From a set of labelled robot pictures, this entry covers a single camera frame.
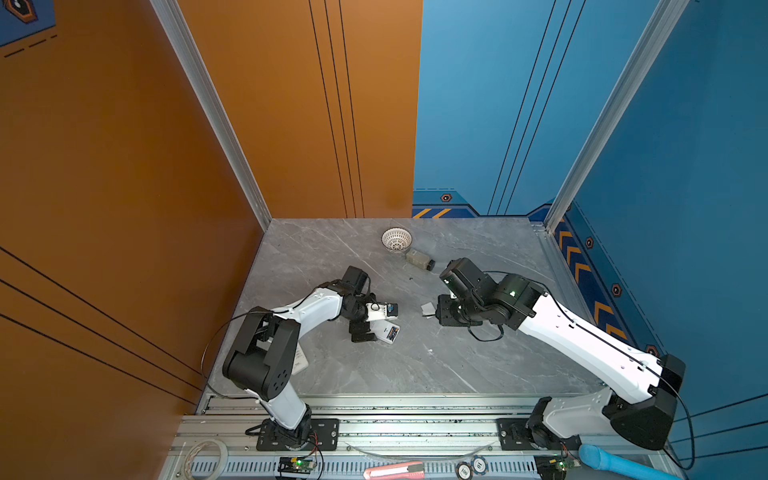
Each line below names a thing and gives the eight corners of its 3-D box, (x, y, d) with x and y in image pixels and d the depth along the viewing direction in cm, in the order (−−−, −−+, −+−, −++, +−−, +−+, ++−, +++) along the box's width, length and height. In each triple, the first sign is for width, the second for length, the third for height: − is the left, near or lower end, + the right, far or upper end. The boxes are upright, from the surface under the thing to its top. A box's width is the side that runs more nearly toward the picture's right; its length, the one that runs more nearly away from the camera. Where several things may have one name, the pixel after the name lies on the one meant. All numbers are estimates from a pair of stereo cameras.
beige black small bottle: (405, 261, 110) (405, 254, 107) (411, 254, 112) (411, 247, 109) (429, 273, 106) (430, 267, 104) (435, 266, 109) (436, 259, 106)
